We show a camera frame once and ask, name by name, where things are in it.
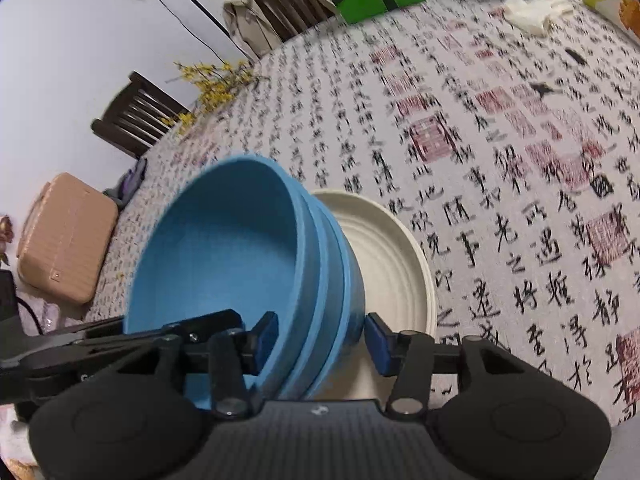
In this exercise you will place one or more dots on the pink suitcase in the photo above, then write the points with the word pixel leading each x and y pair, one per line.
pixel 65 240

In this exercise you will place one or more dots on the studio floor lamp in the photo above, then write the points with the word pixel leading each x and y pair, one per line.
pixel 200 9

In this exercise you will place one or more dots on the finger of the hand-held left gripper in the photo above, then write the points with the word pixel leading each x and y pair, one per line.
pixel 220 321
pixel 100 328

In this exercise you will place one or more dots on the grey purple cloth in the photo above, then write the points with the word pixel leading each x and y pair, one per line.
pixel 127 185

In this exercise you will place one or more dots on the cream plate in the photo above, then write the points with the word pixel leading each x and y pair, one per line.
pixel 390 260

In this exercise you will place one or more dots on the blue bowl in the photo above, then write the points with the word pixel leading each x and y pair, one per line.
pixel 356 300
pixel 317 270
pixel 220 250

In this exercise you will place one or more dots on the dark wooden chair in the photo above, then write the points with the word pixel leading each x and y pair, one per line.
pixel 290 7
pixel 140 115

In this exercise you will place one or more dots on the yellow flower branch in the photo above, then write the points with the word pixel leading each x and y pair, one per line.
pixel 215 80

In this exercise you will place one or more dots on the dried pink flowers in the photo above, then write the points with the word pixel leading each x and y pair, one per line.
pixel 5 232

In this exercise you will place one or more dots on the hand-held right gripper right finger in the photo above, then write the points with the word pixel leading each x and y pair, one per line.
pixel 377 345

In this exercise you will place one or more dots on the calligraphy printed tablecloth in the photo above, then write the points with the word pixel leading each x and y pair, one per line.
pixel 500 185

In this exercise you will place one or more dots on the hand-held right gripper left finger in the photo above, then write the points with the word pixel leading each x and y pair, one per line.
pixel 267 340

